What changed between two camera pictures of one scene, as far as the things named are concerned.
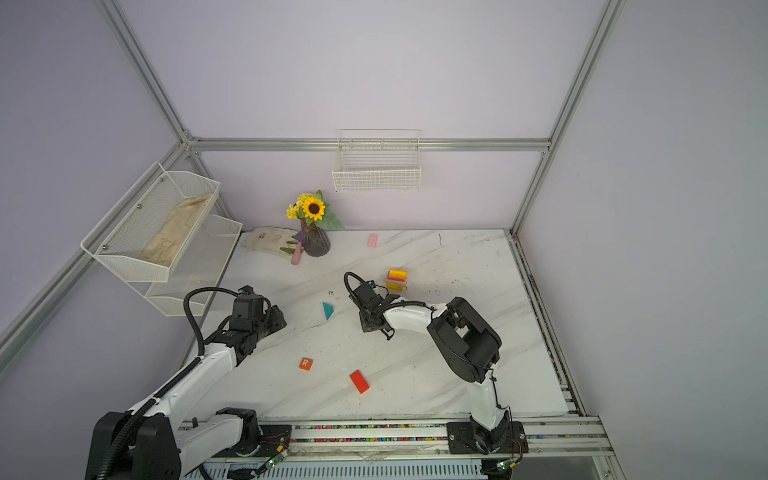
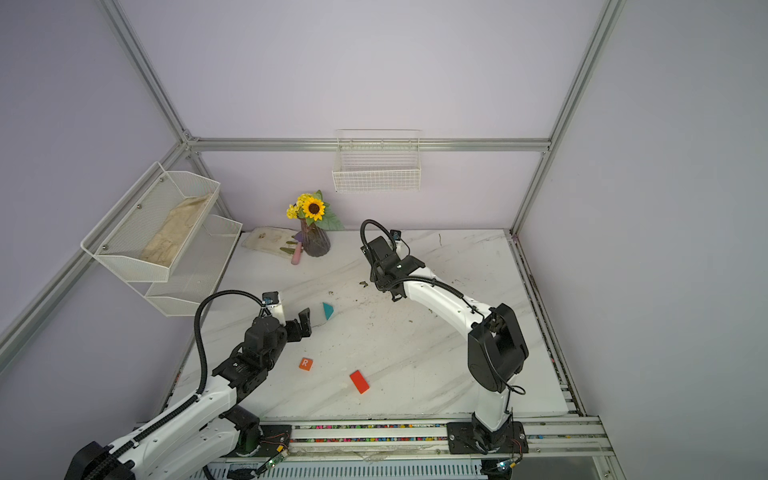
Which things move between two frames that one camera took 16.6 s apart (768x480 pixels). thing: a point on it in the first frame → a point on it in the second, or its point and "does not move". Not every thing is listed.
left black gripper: x=275 y=316 → x=295 y=333
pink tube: x=296 y=255 does not move
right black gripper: x=364 y=323 → x=374 y=275
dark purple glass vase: x=315 y=240 does not move
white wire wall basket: x=383 y=160 does not move
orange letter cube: x=306 y=364 does not move
